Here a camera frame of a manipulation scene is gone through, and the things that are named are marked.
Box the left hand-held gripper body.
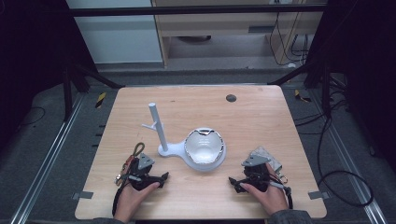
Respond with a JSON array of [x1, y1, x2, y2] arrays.
[[127, 152, 163, 191]]

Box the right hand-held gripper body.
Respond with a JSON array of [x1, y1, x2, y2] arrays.
[[241, 154, 292, 192]]

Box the keychain with green loop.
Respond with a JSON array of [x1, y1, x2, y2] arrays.
[[114, 142, 147, 188]]

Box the white key stand with bowl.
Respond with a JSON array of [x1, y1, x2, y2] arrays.
[[141, 102, 228, 173]]

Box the person's right hand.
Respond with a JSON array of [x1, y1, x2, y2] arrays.
[[239, 162, 290, 216]]

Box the person's left hand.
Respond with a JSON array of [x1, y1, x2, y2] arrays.
[[113, 181, 162, 224]]

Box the yellow and black tape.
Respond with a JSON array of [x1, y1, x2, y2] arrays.
[[293, 89, 312, 104], [94, 91, 107, 109]]

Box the black metal stand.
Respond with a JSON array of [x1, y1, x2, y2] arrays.
[[61, 60, 126, 123], [266, 57, 333, 119]]

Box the white cabinet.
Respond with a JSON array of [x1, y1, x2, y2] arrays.
[[65, 0, 163, 65]]

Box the light wooden desk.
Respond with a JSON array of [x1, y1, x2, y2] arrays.
[[150, 0, 325, 68]]

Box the dark curtain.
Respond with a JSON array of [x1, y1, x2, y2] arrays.
[[0, 0, 98, 152], [305, 0, 396, 174]]

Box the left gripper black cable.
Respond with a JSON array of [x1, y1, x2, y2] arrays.
[[111, 176, 131, 217]]

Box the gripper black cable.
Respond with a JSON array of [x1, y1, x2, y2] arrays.
[[281, 186, 294, 210], [111, 176, 131, 217]]

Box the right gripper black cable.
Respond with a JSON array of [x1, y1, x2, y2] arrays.
[[281, 186, 294, 210]]

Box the aluminium floor rail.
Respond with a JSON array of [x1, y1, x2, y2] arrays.
[[309, 89, 389, 224], [9, 92, 86, 224]]

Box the looped black floor cable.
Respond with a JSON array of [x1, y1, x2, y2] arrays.
[[317, 114, 375, 208]]

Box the thin black floor cable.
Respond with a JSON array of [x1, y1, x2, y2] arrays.
[[18, 105, 47, 129]]

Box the black cables under desk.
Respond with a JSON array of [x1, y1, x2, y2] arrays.
[[268, 11, 310, 67]]

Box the black horizontal frame bar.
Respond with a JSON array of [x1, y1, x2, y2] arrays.
[[68, 4, 329, 18]]

